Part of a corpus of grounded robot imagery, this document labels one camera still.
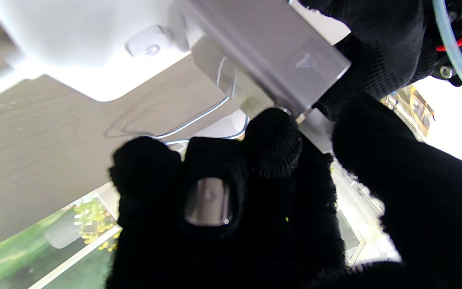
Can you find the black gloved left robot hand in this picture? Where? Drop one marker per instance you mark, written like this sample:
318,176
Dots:
383,44

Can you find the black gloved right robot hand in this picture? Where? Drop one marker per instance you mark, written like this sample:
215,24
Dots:
235,224

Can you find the grey charger adapter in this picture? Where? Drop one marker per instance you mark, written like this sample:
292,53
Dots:
267,52

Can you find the white power strip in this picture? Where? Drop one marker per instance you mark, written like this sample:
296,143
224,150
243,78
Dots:
94,44

